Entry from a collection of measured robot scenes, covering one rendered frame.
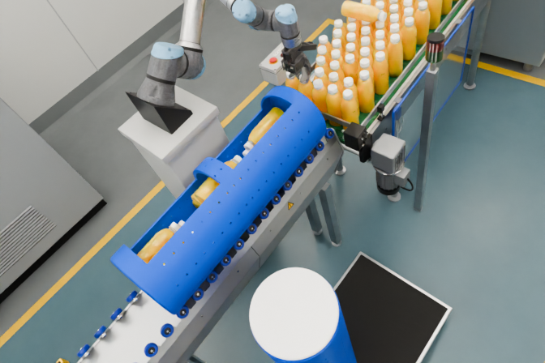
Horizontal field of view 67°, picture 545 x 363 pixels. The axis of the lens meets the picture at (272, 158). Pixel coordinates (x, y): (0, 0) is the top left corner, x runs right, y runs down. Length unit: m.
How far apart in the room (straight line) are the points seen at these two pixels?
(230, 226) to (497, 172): 1.90
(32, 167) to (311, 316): 2.04
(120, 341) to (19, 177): 1.50
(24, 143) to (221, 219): 1.66
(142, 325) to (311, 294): 0.63
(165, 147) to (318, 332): 0.91
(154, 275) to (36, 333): 1.87
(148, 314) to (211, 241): 0.41
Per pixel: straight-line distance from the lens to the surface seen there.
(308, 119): 1.55
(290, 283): 1.37
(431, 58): 1.72
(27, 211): 3.02
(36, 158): 2.86
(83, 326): 2.95
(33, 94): 4.14
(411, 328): 2.23
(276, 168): 1.47
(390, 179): 1.96
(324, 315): 1.33
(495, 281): 2.53
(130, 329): 1.66
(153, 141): 1.75
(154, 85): 1.69
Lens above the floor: 2.30
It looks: 51 degrees down
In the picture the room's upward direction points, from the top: 20 degrees counter-clockwise
